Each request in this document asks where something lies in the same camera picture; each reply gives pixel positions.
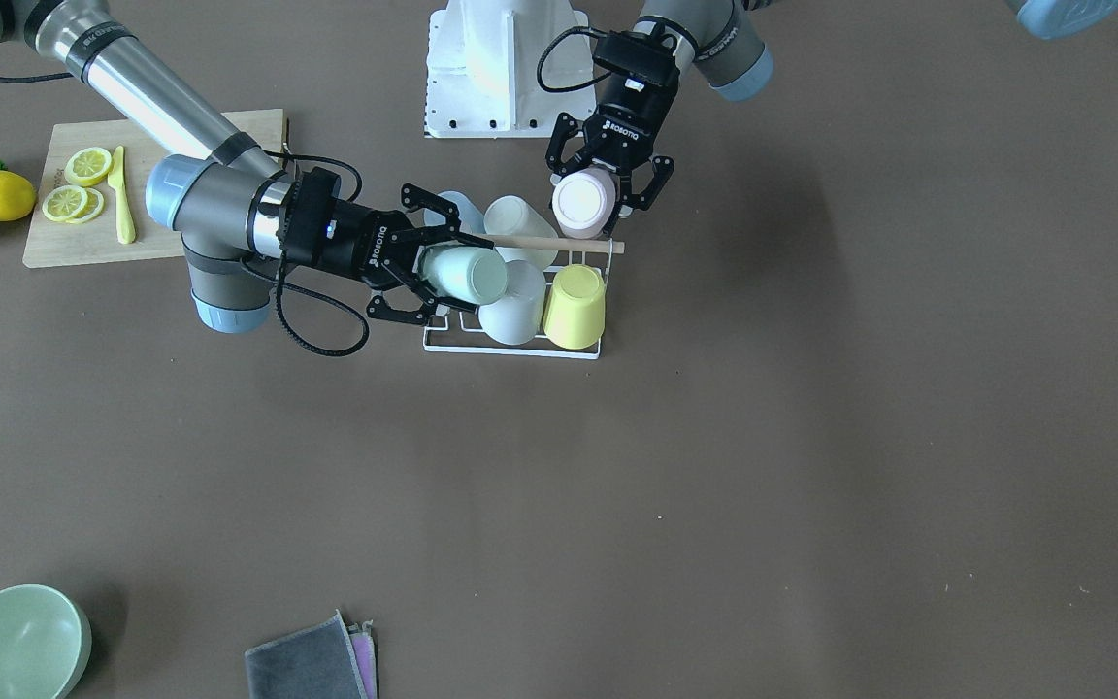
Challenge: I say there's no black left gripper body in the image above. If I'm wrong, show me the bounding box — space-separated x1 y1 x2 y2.
584 74 680 178

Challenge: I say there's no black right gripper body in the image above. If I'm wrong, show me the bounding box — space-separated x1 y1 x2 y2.
322 199 421 290

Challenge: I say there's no pink cup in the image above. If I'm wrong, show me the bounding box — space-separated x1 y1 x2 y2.
550 167 617 240

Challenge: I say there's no mint green cup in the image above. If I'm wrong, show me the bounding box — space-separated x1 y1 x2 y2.
420 245 509 305

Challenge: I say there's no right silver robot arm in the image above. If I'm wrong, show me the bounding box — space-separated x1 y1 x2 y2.
0 1 506 333

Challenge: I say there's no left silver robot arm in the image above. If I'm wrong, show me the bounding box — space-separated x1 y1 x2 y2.
546 1 773 238

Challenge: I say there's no light blue cup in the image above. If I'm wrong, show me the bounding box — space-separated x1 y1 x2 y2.
438 190 485 236

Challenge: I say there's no white cup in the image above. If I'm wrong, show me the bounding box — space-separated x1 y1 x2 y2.
483 195 559 271

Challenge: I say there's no grey cup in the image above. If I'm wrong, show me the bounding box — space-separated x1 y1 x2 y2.
477 259 547 346

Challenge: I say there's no yellow cup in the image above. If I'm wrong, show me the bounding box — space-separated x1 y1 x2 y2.
543 264 607 350

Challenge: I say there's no yellow plastic knife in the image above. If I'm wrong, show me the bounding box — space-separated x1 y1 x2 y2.
107 145 138 245

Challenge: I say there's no wooden cutting board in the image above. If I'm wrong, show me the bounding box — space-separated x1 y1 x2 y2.
22 108 301 270

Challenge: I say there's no lemon slice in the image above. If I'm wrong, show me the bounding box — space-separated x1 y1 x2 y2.
39 185 92 224
61 147 113 187

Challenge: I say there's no grey folded cloth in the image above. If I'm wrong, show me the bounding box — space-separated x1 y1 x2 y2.
244 612 380 698

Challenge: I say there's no mint green bowl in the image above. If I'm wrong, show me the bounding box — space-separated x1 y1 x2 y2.
0 584 92 698

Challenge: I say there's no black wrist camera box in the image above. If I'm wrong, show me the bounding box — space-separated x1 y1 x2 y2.
280 167 341 267
593 31 679 87

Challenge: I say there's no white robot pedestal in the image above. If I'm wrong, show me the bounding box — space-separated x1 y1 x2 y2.
423 1 596 139

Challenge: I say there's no white wire cup holder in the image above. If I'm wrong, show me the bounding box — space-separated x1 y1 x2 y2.
421 190 624 361

